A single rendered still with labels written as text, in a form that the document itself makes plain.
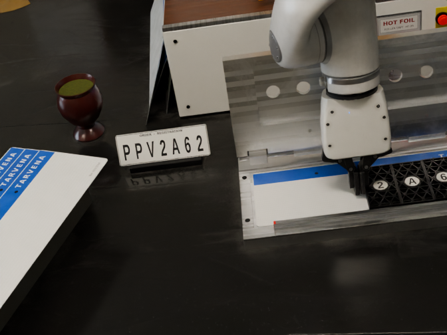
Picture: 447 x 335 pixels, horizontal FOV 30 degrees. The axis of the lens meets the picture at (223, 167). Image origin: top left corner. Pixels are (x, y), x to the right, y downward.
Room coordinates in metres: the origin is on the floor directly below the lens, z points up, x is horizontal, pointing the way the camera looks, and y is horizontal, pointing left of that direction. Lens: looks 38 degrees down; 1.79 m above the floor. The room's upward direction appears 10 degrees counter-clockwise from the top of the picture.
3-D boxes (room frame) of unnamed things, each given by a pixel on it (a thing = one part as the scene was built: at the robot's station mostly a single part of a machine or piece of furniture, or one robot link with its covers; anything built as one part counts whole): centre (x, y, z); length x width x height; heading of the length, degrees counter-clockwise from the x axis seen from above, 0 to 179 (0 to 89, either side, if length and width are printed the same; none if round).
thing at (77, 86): (1.31, 0.24, 0.96); 0.09 x 0.09 x 0.11
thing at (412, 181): (0.97, -0.28, 0.93); 0.10 x 0.05 x 0.01; 175
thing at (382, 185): (0.98, -0.24, 0.93); 0.10 x 0.05 x 0.01; 175
